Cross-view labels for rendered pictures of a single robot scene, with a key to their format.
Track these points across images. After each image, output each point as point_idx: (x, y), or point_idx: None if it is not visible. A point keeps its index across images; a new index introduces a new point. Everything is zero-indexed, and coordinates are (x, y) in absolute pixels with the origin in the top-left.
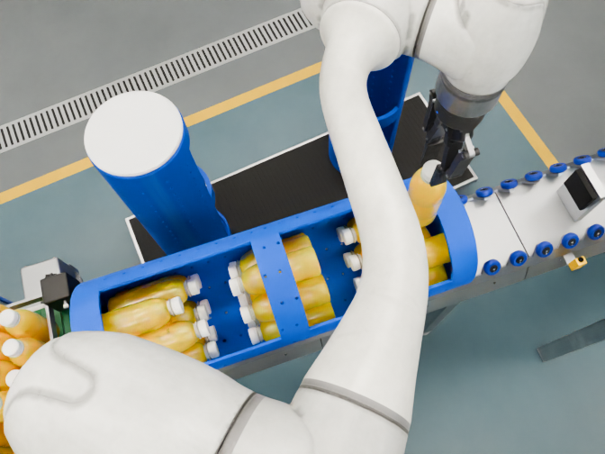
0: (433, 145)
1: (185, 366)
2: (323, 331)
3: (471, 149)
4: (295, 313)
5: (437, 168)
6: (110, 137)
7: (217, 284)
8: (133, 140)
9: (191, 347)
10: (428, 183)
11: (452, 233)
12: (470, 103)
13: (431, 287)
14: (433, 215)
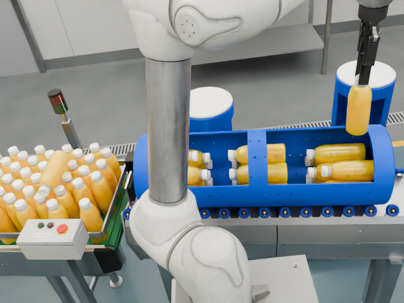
0: (361, 57)
1: None
2: (277, 195)
3: (375, 34)
4: (261, 167)
5: (361, 63)
6: (192, 101)
7: (221, 175)
8: (203, 104)
9: (193, 185)
10: (357, 85)
11: (377, 145)
12: None
13: (358, 183)
14: (363, 123)
